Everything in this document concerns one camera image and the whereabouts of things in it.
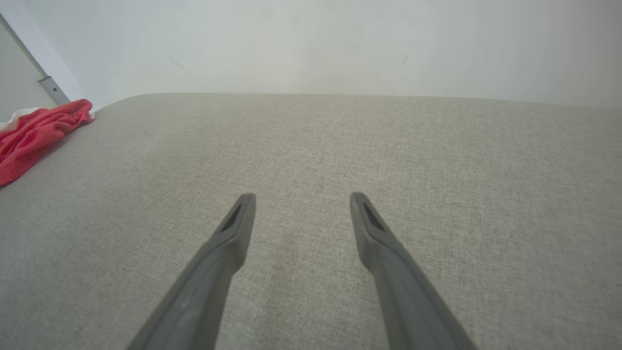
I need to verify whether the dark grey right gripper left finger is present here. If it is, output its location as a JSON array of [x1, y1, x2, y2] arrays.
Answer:
[[127, 193, 256, 350]]

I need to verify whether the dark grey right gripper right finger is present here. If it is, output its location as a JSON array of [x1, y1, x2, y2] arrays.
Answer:
[[350, 192, 479, 350]]

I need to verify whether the red shorts white trim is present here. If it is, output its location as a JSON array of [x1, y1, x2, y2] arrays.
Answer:
[[0, 99, 96, 187]]

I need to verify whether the grey metal frame rail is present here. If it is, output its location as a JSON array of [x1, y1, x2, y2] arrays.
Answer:
[[0, 12, 71, 106]]

